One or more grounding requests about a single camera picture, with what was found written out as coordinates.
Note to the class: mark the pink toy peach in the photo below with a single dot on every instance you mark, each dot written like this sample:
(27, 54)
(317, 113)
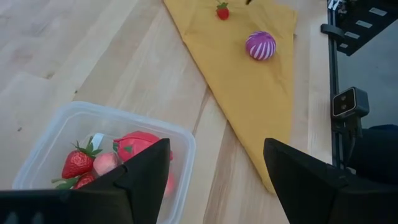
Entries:
(105, 163)
(169, 184)

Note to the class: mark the clear plastic tupperware container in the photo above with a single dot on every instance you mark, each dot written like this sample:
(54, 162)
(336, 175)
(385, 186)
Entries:
(62, 130)

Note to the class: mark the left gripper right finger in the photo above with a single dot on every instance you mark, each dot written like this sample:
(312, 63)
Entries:
(326, 202)

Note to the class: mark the silver aluminium bar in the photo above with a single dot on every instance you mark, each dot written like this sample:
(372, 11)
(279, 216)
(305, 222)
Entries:
(334, 3)

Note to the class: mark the yellow cloth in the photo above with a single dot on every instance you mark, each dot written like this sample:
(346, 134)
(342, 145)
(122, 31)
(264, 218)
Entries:
(248, 93)

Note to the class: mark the pink toy dragon fruit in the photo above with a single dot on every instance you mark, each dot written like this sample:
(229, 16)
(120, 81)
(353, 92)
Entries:
(136, 146)

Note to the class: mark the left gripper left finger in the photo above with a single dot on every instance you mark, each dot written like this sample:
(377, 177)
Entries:
(93, 205)

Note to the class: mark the black bracket clip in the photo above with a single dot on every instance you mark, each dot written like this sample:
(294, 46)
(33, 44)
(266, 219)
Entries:
(331, 30)

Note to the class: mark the purple white striped onion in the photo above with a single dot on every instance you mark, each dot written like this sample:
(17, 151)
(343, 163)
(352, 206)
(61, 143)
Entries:
(260, 45)

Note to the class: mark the small red toy strawberry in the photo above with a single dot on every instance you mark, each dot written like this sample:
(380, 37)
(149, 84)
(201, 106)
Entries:
(223, 13)

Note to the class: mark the long-stemmed toy strawberry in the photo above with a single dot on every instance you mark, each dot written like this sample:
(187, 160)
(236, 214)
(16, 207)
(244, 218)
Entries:
(82, 181)

